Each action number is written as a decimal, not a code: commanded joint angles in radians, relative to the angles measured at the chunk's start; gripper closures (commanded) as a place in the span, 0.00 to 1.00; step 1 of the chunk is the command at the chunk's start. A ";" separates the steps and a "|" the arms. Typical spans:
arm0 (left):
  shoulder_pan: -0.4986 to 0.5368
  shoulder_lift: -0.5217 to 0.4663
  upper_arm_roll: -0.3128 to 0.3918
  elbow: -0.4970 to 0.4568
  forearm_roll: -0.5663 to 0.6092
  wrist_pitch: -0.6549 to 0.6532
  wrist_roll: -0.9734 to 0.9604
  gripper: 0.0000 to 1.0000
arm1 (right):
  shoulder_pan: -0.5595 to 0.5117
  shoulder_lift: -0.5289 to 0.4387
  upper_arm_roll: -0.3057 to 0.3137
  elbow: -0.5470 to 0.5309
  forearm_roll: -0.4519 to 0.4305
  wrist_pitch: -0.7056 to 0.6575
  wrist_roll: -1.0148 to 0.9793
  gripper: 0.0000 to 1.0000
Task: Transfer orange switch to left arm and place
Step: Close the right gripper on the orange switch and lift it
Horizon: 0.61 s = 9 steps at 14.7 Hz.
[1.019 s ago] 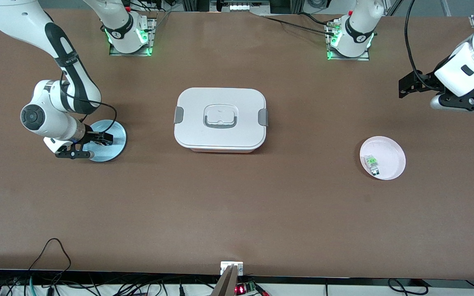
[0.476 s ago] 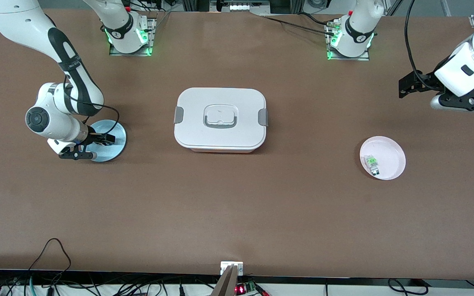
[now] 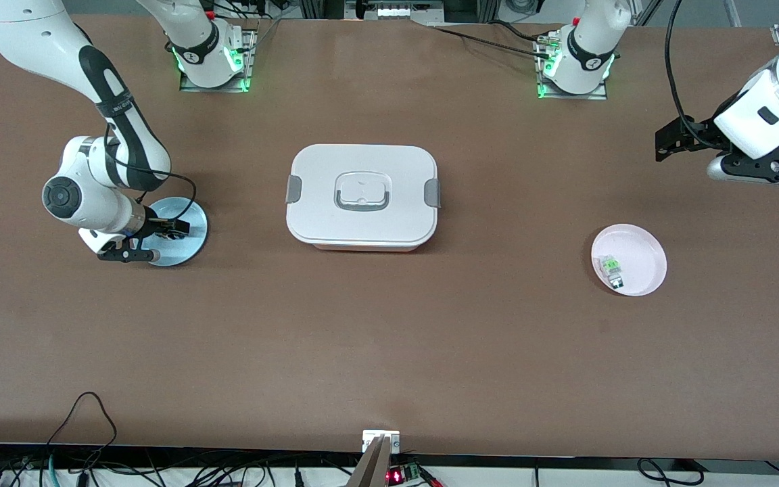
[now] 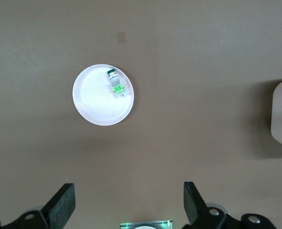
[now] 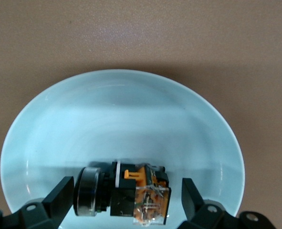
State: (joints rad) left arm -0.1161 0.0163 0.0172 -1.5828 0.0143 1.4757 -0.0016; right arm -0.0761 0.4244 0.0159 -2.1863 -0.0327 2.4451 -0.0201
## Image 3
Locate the black coiled cable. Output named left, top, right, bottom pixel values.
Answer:
left=636, top=458, right=705, bottom=486

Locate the light blue round plate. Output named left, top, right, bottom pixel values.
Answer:
left=145, top=196, right=208, bottom=267

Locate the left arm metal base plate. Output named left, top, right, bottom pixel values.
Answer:
left=535, top=30, right=609, bottom=101

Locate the red display circuit board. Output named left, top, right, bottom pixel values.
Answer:
left=385, top=463, right=425, bottom=485

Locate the black looped table cable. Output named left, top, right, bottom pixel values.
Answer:
left=45, top=392, right=118, bottom=467

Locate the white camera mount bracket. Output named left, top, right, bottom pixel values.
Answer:
left=362, top=430, right=401, bottom=454

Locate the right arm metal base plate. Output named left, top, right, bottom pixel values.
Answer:
left=180, top=27, right=258, bottom=93

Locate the grey camera mount bar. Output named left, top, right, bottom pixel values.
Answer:
left=346, top=436, right=394, bottom=487

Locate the green and white switch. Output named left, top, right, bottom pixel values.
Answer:
left=599, top=255, right=627, bottom=289

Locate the pink round plate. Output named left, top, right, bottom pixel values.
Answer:
left=590, top=223, right=668, bottom=297

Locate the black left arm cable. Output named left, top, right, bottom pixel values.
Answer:
left=664, top=0, right=709, bottom=147

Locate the black cable to arm base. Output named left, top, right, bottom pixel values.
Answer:
left=430, top=22, right=554, bottom=59

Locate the white lidded lunch box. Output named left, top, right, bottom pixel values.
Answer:
left=285, top=143, right=442, bottom=253

